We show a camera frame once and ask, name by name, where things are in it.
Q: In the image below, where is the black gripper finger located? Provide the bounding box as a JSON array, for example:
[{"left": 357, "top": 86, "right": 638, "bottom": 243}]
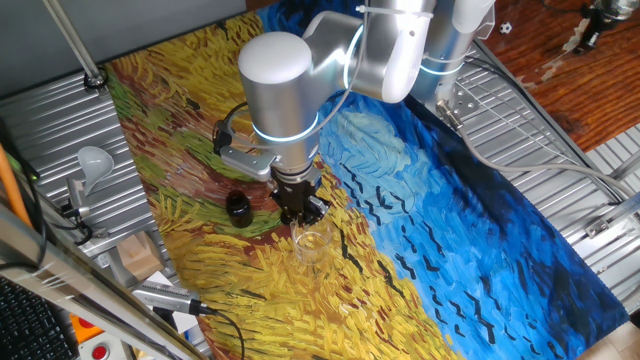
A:
[
  {"left": 278, "top": 202, "right": 302, "bottom": 226},
  {"left": 302, "top": 195, "right": 331, "bottom": 226}
]

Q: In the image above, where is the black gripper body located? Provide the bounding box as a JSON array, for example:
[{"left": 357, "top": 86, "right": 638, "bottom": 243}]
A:
[{"left": 269, "top": 172, "right": 324, "bottom": 214}]

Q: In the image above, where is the clear beaker with liquid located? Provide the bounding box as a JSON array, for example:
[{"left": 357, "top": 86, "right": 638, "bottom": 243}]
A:
[{"left": 289, "top": 217, "right": 335, "bottom": 267}]

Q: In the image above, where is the brown glass bottle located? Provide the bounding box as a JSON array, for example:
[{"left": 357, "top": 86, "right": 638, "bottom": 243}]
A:
[{"left": 224, "top": 189, "right": 255, "bottom": 230}]

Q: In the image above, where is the painted wheatfield print cloth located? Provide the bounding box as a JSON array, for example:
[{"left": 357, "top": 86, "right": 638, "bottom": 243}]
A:
[{"left": 102, "top": 0, "right": 630, "bottom": 360}]

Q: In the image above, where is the small cardboard box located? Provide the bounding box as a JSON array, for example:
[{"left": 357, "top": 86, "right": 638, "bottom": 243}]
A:
[{"left": 116, "top": 230, "right": 167, "bottom": 282}]

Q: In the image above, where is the white plastic funnel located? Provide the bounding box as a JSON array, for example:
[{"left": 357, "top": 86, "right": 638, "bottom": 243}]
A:
[{"left": 76, "top": 145, "right": 117, "bottom": 197}]

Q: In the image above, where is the grey box red button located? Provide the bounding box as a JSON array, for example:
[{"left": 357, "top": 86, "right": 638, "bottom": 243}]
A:
[{"left": 77, "top": 333, "right": 129, "bottom": 360}]

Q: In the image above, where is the orange box red button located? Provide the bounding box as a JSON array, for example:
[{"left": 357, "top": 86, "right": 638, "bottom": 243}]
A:
[{"left": 68, "top": 312, "right": 105, "bottom": 345}]

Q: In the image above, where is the grey metal pole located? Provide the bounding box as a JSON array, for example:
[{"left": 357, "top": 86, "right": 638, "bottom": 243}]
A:
[{"left": 41, "top": 0, "right": 110, "bottom": 92}]

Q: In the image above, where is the orange pole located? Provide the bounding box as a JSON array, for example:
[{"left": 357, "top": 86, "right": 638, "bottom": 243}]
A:
[{"left": 0, "top": 141, "right": 34, "bottom": 230}]

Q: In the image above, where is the black keyboard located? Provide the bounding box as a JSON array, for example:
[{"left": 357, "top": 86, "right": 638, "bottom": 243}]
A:
[{"left": 0, "top": 275, "right": 81, "bottom": 360}]

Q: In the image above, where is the aluminium profile bar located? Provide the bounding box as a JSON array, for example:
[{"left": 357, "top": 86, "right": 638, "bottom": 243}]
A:
[{"left": 606, "top": 148, "right": 640, "bottom": 182}]

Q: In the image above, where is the silver bracket with black connector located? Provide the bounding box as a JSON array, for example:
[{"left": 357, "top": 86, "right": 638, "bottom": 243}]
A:
[{"left": 212, "top": 102, "right": 279, "bottom": 184}]

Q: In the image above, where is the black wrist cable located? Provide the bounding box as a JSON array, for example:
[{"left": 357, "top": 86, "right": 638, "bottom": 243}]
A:
[{"left": 212, "top": 101, "right": 251, "bottom": 151}]

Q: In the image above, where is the black camera cable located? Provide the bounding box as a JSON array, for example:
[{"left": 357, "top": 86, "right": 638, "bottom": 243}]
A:
[{"left": 199, "top": 303, "right": 247, "bottom": 360}]

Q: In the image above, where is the silver depth camera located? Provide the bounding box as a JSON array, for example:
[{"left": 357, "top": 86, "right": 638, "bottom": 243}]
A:
[
  {"left": 66, "top": 177, "right": 92, "bottom": 210},
  {"left": 130, "top": 280, "right": 205, "bottom": 318}
]

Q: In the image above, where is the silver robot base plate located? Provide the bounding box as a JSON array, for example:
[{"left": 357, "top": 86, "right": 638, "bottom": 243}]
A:
[{"left": 433, "top": 79, "right": 482, "bottom": 124}]

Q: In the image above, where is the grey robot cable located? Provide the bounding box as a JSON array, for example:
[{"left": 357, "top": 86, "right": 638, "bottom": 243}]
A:
[{"left": 435, "top": 99, "right": 640, "bottom": 200}]

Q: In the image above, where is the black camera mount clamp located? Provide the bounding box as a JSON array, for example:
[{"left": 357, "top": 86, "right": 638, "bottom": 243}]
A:
[{"left": 58, "top": 199, "right": 97, "bottom": 247}]

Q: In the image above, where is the thin white cable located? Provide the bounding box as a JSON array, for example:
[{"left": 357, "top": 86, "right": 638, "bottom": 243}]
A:
[{"left": 455, "top": 79, "right": 620, "bottom": 200}]

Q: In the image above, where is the aluminium frame beam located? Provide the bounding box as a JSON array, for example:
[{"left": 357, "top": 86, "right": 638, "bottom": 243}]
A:
[{"left": 0, "top": 202, "right": 211, "bottom": 360}]

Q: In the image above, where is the black base cable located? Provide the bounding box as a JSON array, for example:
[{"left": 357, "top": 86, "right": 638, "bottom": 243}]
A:
[{"left": 462, "top": 53, "right": 626, "bottom": 207}]

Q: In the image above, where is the aluminium profile bracket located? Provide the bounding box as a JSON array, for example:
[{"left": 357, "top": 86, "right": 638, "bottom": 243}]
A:
[{"left": 583, "top": 191, "right": 640, "bottom": 240}]

